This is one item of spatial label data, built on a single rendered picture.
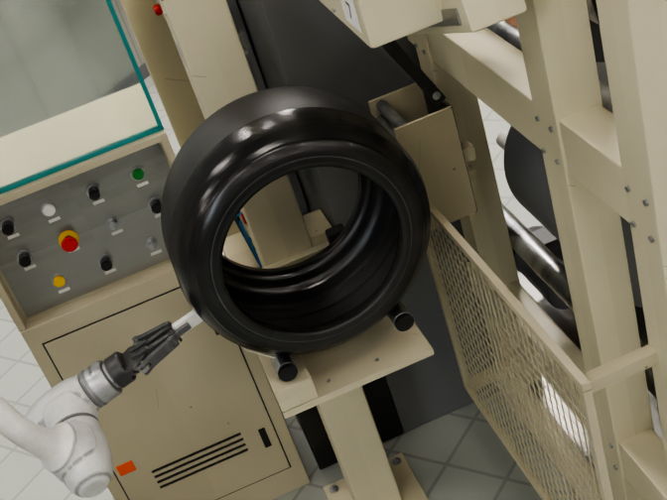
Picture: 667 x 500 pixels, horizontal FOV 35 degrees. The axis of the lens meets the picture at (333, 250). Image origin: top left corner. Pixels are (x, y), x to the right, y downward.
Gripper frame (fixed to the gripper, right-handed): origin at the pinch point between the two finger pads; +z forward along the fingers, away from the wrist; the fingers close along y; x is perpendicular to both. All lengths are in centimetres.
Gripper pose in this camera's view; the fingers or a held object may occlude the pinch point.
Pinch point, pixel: (189, 321)
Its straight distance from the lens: 232.7
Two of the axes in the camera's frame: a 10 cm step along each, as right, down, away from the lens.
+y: -2.9, -4.5, 8.4
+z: 8.2, -5.7, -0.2
